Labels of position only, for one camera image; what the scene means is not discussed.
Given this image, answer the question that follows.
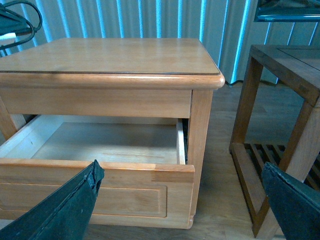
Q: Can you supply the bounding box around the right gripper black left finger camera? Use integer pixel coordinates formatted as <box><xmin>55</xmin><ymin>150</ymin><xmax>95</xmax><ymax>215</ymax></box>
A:
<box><xmin>0</xmin><ymin>160</ymin><xmax>105</xmax><ymax>240</ymax></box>

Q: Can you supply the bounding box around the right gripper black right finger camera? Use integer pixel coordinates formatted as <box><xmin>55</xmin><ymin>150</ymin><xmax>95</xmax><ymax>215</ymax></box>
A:
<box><xmin>261</xmin><ymin>162</ymin><xmax>320</xmax><ymax>240</ymax></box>

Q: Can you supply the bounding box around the wooden drawer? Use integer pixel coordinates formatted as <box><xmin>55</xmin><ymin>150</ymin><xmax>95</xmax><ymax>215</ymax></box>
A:
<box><xmin>0</xmin><ymin>115</ymin><xmax>195</xmax><ymax>229</ymax></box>

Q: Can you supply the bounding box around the white charger adapter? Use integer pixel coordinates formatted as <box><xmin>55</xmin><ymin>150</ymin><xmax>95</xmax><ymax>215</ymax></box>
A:
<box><xmin>0</xmin><ymin>32</ymin><xmax>17</xmax><ymax>46</ymax></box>

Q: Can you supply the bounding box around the black charger cable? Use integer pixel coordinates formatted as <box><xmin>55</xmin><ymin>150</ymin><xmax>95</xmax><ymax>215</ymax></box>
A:
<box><xmin>0</xmin><ymin>0</ymin><xmax>44</xmax><ymax>57</ymax></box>

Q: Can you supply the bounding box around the light wooden nightstand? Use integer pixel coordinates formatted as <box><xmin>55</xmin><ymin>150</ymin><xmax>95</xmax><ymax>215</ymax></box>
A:
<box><xmin>0</xmin><ymin>38</ymin><xmax>225</xmax><ymax>218</ymax></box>

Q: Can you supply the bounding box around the dark wooden side table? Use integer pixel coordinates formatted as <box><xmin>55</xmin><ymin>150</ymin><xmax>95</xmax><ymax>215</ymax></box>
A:
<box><xmin>229</xmin><ymin>45</ymin><xmax>320</xmax><ymax>240</ymax></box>

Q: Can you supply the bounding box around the grey pleated curtain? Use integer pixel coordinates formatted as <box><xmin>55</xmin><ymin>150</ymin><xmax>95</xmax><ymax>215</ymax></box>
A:
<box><xmin>0</xmin><ymin>0</ymin><xmax>320</xmax><ymax>85</ymax></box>

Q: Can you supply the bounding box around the black drawer slide rail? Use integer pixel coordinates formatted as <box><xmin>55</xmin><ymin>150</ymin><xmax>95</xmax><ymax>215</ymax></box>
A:
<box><xmin>182</xmin><ymin>118</ymin><xmax>189</xmax><ymax>164</ymax></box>

